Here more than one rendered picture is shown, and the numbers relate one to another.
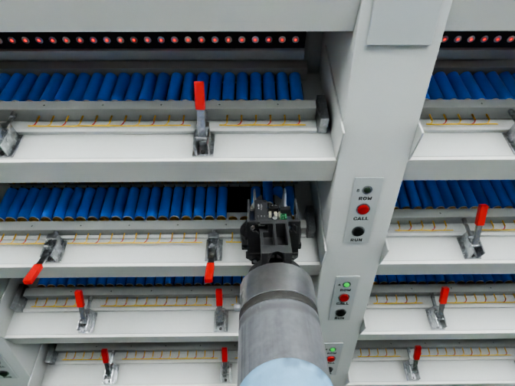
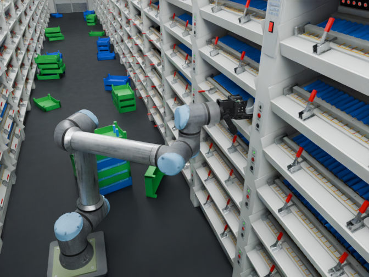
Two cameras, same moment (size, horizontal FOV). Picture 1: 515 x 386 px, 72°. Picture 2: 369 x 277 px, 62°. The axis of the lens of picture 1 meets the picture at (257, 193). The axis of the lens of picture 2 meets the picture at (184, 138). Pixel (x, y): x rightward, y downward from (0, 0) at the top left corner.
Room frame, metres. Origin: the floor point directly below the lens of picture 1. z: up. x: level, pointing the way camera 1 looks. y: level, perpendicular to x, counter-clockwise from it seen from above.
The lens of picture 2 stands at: (-0.17, -1.04, 1.57)
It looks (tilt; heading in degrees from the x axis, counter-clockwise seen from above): 31 degrees down; 72
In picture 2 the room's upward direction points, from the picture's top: straight up
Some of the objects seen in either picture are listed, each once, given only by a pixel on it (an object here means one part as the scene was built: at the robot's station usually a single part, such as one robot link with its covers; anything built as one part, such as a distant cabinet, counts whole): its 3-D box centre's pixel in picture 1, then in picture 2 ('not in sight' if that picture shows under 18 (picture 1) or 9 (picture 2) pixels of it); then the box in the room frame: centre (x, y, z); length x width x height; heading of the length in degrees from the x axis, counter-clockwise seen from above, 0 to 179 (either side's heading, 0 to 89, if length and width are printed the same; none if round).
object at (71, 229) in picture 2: not in sight; (72, 231); (-0.39, 0.27, 0.26); 0.17 x 0.15 x 0.18; 48
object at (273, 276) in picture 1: (274, 299); (211, 112); (0.27, -0.02, 1.02); 0.10 x 0.05 x 0.09; 91
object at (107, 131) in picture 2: not in sight; (101, 136); (-0.15, 0.95, 0.44); 0.30 x 0.20 x 0.08; 15
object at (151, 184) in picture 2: not in sight; (156, 174); (0.21, 0.83, 0.10); 0.30 x 0.08 x 0.20; 59
